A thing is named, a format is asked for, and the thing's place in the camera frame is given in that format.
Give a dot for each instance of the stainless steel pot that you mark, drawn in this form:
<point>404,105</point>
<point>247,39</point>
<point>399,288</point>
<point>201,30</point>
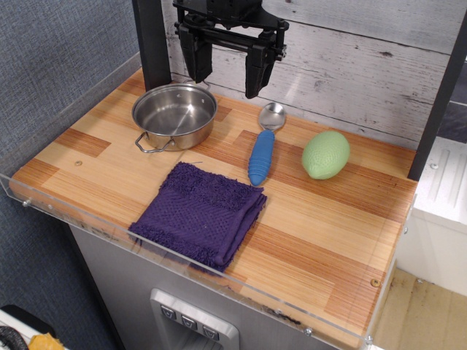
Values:
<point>174,117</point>

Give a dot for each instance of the white toy appliance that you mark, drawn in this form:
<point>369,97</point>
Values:
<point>433,243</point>

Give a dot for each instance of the blue handled metal spoon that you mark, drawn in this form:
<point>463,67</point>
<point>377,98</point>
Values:
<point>271,118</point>

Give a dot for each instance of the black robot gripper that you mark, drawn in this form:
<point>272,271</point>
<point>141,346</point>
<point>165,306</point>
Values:
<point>241,25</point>

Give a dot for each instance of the clear acrylic table guard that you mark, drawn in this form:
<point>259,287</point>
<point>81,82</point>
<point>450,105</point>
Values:
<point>320,252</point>

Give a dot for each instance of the silver dispenser button panel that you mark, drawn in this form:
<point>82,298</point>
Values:
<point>184,326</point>

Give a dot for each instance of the yellow object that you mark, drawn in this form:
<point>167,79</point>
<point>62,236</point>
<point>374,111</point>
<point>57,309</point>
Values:
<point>45,342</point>

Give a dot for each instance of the purple folded towel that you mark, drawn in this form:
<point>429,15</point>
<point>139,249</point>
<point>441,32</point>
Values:
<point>201,215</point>

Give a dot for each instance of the black right vertical post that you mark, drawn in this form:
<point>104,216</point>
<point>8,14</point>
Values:
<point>446,88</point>

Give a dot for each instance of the black left vertical post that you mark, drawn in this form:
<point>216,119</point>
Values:
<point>150,28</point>

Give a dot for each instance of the grey toy fridge cabinet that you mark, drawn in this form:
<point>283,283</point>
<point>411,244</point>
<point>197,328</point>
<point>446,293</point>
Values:
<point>125,280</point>

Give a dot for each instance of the black vertical post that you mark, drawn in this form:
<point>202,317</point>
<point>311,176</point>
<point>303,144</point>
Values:
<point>150,28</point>
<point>446,88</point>

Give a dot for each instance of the green toy lime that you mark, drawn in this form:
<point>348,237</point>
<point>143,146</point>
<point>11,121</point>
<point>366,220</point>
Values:
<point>325,155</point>

